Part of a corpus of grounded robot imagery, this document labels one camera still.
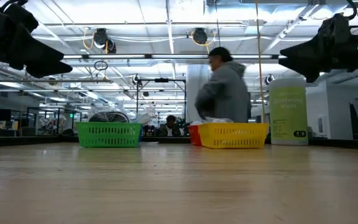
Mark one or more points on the dark background robot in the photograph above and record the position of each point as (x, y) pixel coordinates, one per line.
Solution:
(185, 126)

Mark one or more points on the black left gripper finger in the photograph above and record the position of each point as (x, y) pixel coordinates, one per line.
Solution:
(48, 70)
(36, 51)

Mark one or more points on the white building pillar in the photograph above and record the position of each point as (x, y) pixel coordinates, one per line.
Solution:
(193, 81)

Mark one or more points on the yellow plastic basket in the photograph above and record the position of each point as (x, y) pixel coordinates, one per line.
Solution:
(232, 135)

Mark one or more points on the black background rig frame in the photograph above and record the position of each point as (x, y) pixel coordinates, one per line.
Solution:
(162, 80)

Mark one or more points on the red plastic basket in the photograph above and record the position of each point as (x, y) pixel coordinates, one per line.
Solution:
(194, 135)

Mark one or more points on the white cotton balls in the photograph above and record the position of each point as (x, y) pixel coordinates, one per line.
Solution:
(217, 120)
(196, 122)

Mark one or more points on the green disinfecting wipes canister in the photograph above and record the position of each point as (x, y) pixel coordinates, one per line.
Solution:
(287, 118)

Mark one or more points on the blue plastic basket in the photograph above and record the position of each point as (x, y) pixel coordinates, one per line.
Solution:
(141, 133)

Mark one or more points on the person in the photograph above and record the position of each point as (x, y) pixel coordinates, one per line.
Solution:
(170, 119)
(225, 93)

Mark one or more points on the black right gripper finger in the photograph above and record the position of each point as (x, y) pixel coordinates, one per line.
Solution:
(309, 51)
(311, 72)

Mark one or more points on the green plastic basket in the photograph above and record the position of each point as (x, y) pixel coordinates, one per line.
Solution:
(104, 135)

